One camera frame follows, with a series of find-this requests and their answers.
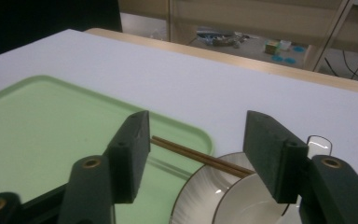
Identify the dark curtain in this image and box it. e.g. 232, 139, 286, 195
0, 0, 123, 62

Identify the small white container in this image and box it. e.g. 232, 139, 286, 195
279, 39, 293, 51

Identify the white metal stand leg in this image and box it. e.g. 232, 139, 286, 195
310, 0, 356, 73

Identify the white ceramic spoon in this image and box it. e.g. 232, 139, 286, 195
306, 134, 334, 157

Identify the small green yellow box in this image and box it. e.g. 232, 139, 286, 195
264, 40, 281, 56

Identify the small white gold-rimmed dish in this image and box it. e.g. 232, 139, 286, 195
211, 172, 291, 224

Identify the light green plastic tray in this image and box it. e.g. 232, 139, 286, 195
0, 75, 214, 224

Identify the white bowl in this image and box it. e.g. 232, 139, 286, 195
169, 151, 300, 224

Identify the pile of clutter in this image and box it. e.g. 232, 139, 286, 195
195, 29, 252, 49

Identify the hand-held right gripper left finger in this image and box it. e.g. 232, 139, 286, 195
103, 110, 152, 205

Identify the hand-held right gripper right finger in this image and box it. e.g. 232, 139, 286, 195
242, 110, 310, 204

